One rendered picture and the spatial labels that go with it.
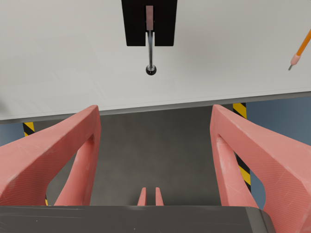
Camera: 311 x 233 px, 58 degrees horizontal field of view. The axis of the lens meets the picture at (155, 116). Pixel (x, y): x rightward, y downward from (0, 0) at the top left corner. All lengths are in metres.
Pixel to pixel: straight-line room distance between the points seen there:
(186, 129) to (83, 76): 1.00
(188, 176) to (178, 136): 0.22
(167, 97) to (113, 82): 0.10
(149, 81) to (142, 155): 1.04
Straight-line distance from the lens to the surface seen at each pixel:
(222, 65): 0.43
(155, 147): 1.44
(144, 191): 0.27
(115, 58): 0.41
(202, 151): 1.43
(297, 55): 0.27
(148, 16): 0.24
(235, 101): 0.52
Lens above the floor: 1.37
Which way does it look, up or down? 78 degrees down
